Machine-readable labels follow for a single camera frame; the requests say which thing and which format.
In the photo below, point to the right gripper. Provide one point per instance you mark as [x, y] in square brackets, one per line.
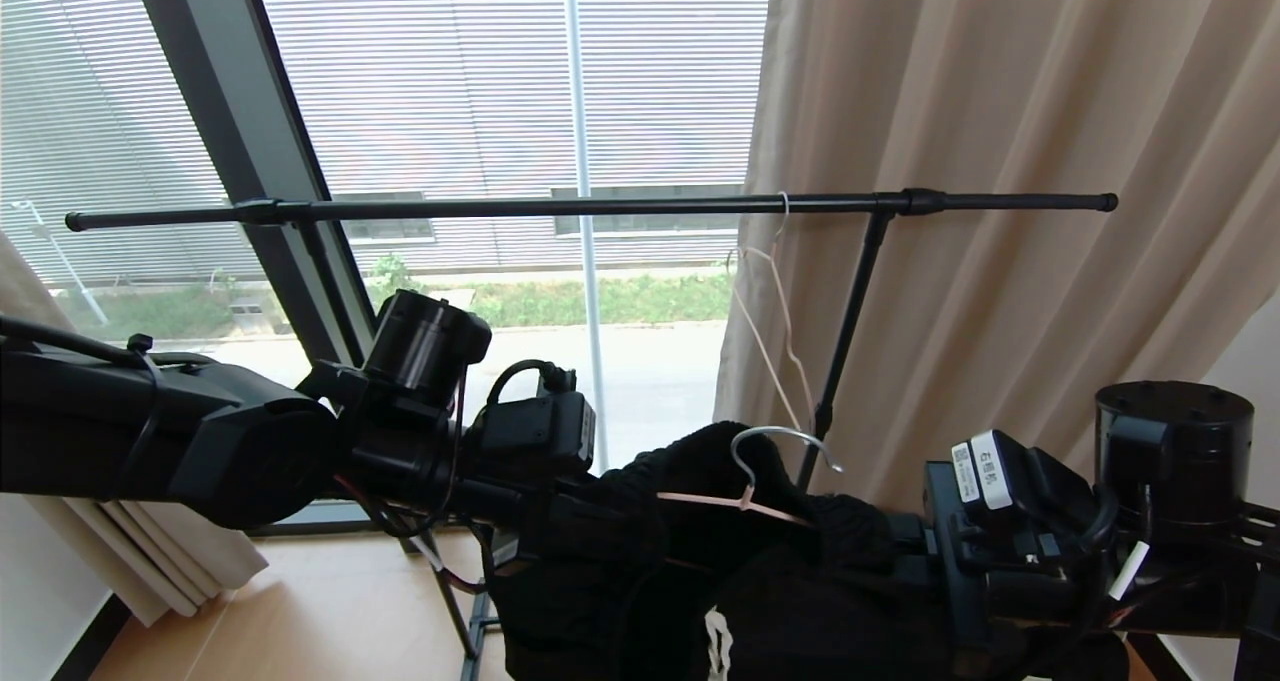
[1040, 591]

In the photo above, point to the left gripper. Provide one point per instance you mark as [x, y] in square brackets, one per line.
[470, 491]

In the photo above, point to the black shorts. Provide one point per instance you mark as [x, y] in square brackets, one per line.
[650, 581]

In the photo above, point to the pink clothes hanger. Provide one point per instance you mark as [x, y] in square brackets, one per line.
[745, 506]
[785, 311]

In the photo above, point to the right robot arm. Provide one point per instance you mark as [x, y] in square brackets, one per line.
[1175, 451]

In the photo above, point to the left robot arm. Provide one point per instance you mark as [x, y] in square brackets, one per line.
[150, 431]

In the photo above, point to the black clothes rack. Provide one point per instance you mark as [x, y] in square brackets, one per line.
[500, 206]

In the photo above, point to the beige curtain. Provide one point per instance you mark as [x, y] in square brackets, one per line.
[1000, 91]
[150, 561]

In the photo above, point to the window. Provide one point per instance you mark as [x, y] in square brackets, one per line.
[450, 81]

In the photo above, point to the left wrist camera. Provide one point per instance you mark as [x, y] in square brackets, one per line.
[535, 431]

